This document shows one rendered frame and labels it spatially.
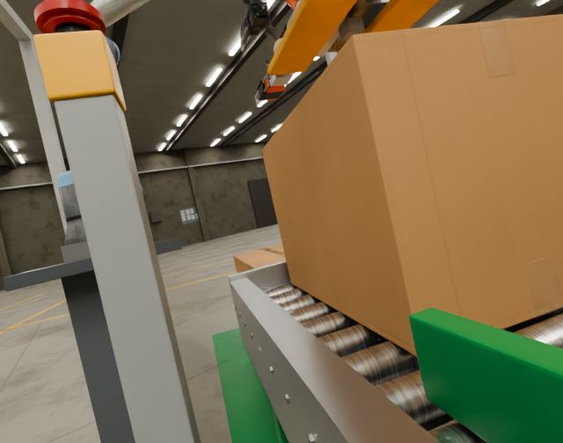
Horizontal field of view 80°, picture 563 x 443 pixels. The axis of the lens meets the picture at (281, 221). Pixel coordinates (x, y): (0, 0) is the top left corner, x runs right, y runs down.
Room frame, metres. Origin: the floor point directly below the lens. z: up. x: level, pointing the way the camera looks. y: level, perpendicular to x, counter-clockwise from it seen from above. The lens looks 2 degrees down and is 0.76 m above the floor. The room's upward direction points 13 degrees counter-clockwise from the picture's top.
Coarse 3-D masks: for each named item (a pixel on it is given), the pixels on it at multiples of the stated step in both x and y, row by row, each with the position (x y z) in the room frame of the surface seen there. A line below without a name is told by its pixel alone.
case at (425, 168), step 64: (384, 64) 0.41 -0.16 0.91; (448, 64) 0.43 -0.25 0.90; (512, 64) 0.46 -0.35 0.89; (320, 128) 0.55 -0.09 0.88; (384, 128) 0.41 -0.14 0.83; (448, 128) 0.43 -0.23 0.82; (512, 128) 0.45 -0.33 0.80; (320, 192) 0.61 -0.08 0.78; (384, 192) 0.41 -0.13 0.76; (448, 192) 0.42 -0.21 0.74; (512, 192) 0.45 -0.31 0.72; (320, 256) 0.68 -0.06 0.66; (384, 256) 0.44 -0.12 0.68; (448, 256) 0.42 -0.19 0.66; (512, 256) 0.44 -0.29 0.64; (384, 320) 0.47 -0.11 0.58; (512, 320) 0.44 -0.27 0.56
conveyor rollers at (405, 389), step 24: (288, 288) 0.97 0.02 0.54; (288, 312) 0.71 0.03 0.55; (312, 312) 0.71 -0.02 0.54; (336, 312) 0.64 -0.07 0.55; (552, 312) 0.51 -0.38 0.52; (336, 336) 0.54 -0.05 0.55; (360, 336) 0.53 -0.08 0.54; (528, 336) 0.41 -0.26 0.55; (552, 336) 0.41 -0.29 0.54; (360, 360) 0.44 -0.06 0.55; (384, 360) 0.44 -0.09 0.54; (408, 360) 0.45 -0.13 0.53; (384, 384) 0.37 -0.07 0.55; (408, 384) 0.36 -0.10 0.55; (408, 408) 0.35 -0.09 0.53; (432, 408) 0.35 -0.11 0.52; (432, 432) 0.28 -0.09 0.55; (456, 432) 0.28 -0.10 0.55
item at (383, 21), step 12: (396, 0) 0.65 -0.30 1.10; (408, 0) 0.64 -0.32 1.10; (420, 0) 0.65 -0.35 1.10; (432, 0) 0.66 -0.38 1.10; (384, 12) 0.68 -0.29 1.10; (396, 12) 0.68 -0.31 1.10; (408, 12) 0.69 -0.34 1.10; (420, 12) 0.70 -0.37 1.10; (372, 24) 0.73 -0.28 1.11; (384, 24) 0.72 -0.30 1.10; (396, 24) 0.73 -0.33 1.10; (408, 24) 0.74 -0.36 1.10
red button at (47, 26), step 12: (48, 0) 0.37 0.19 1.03; (60, 0) 0.37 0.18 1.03; (72, 0) 0.37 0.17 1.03; (36, 12) 0.37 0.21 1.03; (48, 12) 0.37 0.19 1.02; (60, 12) 0.37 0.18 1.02; (72, 12) 0.38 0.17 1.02; (84, 12) 0.38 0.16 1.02; (96, 12) 0.39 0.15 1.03; (36, 24) 0.38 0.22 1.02; (48, 24) 0.38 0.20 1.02; (60, 24) 0.38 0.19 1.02; (72, 24) 0.38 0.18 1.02; (84, 24) 0.39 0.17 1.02; (96, 24) 0.40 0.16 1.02
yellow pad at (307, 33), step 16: (304, 0) 0.59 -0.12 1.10; (320, 0) 0.58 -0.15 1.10; (336, 0) 0.59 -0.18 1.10; (352, 0) 0.60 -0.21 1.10; (304, 16) 0.62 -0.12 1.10; (320, 16) 0.63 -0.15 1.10; (336, 16) 0.64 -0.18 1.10; (288, 32) 0.68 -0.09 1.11; (304, 32) 0.68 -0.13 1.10; (320, 32) 0.69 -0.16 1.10; (288, 48) 0.73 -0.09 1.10; (304, 48) 0.75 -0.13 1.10; (320, 48) 0.76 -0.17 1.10; (272, 64) 0.80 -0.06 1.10; (288, 64) 0.81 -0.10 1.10; (304, 64) 0.83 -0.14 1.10
